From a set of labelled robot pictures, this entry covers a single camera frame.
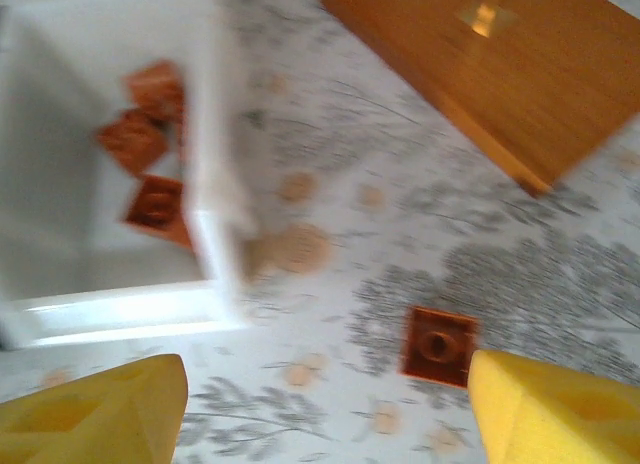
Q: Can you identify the white plastic container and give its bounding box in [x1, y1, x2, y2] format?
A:
[0, 0, 259, 351]

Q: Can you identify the floral table cover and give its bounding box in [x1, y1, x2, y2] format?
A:
[0, 0, 640, 464]

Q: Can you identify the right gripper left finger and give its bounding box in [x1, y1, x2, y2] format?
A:
[0, 353, 190, 464]

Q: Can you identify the orange lego brick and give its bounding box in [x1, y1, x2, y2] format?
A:
[122, 173, 194, 249]
[398, 306, 480, 388]
[122, 58, 187, 123]
[94, 108, 171, 178]

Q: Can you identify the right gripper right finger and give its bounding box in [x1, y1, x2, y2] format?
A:
[467, 348, 640, 464]

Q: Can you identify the gold wire tree wooden base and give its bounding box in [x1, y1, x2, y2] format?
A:
[318, 0, 640, 199]

